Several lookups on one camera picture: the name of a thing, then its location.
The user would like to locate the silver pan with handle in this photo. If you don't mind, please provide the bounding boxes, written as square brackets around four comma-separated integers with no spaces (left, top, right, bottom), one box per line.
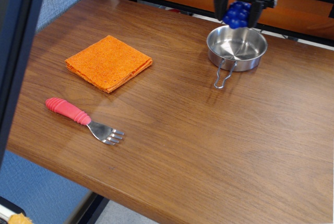
[206,26,268,89]

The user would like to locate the blue toy grapes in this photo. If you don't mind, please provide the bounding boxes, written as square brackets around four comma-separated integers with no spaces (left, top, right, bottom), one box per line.
[222,1,251,29]

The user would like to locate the fork with red handle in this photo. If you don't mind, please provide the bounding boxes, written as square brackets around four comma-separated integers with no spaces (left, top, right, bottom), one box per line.
[45,98,124,145]

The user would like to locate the orange folded cloth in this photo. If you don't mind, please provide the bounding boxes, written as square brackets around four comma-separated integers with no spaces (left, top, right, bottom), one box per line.
[65,36,152,93]

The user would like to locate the dark foreground pole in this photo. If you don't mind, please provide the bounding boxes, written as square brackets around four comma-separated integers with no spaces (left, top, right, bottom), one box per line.
[1,0,43,156]

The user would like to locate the orange panel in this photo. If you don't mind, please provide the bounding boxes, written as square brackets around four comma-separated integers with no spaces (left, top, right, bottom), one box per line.
[165,0,333,40]

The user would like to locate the yellow object at corner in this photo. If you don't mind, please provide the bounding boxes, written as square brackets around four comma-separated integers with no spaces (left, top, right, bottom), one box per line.
[8,213,33,224]

